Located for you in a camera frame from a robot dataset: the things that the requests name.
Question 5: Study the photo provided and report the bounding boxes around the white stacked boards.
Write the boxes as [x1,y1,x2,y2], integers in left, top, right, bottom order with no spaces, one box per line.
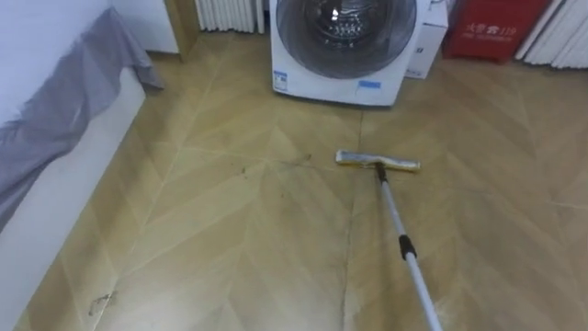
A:
[514,0,588,71]

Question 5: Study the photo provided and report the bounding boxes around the white cardboard box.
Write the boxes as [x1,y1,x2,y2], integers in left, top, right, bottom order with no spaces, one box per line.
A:
[404,0,449,80]

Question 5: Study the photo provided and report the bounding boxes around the white radiator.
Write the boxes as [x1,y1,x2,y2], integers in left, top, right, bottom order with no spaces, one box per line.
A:
[194,0,266,35]

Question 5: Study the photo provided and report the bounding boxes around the white cabinet with wooden edge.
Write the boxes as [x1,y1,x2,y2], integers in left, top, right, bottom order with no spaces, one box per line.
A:
[109,0,201,63]

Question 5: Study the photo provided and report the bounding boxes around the mop with silver pole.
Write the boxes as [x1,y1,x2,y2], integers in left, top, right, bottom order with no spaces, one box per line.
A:
[334,149,445,331]

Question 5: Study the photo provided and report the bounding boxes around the white washing machine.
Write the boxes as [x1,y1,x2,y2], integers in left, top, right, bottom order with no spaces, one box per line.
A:
[268,0,432,108]

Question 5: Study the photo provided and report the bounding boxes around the red fire extinguisher box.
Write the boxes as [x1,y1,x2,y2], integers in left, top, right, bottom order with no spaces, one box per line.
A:
[442,0,552,64]

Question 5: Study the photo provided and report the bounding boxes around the grey bed sheet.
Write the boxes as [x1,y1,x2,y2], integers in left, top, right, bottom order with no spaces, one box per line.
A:
[0,6,165,233]

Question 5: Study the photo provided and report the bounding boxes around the white bed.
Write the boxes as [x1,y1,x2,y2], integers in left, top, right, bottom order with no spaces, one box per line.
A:
[0,0,147,331]

